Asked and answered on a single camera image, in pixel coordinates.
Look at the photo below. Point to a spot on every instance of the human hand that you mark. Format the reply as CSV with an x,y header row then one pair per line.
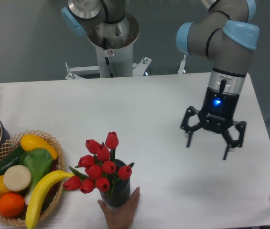
x,y
123,216

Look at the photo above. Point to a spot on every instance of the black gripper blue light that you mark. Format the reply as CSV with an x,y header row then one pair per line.
x,y
216,115

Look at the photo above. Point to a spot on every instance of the dark grey ribbed vase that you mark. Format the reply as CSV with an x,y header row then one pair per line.
x,y
114,183

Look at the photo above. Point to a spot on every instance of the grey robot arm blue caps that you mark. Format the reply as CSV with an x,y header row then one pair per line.
x,y
226,37

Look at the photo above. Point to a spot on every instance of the white metal base frame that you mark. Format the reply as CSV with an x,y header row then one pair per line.
x,y
139,69

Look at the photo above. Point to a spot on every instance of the beige round plastic disc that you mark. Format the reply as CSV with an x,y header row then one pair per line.
x,y
17,178

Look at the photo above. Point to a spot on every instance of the woven wicker basket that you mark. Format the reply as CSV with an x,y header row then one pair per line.
x,y
53,197

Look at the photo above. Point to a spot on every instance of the red tulip bouquet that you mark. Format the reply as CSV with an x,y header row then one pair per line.
x,y
100,169

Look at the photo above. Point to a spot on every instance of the yellow plastic banana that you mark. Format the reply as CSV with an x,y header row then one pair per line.
x,y
43,186

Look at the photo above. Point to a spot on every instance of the green plastic bok choy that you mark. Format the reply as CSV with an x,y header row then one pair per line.
x,y
39,162

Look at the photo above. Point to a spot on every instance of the orange plastic fruit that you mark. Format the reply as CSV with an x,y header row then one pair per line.
x,y
11,204

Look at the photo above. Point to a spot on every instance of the yellow plastic squash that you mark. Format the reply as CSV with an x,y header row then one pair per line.
x,y
30,142

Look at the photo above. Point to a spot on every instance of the dark green plastic cucumber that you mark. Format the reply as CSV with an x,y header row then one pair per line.
x,y
11,159

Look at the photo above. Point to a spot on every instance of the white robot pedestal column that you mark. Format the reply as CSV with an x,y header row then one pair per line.
x,y
114,46

